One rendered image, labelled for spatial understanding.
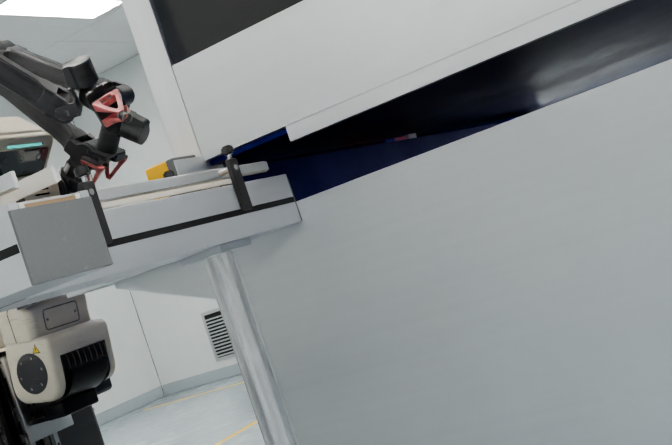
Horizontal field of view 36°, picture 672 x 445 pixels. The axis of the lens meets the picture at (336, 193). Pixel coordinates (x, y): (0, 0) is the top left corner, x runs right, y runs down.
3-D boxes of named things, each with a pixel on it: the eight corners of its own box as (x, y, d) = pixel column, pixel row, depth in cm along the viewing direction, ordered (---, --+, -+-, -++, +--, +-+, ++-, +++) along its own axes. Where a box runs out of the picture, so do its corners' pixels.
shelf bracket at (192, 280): (261, 297, 209) (241, 237, 209) (253, 300, 206) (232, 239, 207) (141, 336, 225) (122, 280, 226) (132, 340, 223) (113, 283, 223)
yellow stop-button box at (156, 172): (207, 189, 194) (195, 154, 194) (184, 194, 187) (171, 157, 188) (177, 202, 197) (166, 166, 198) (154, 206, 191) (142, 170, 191)
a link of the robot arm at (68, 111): (61, 108, 245) (58, 122, 237) (42, 65, 239) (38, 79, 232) (109, 92, 245) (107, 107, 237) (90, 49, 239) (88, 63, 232)
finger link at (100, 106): (103, 111, 223) (88, 102, 230) (118, 137, 227) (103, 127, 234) (129, 94, 225) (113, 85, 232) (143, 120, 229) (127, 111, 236)
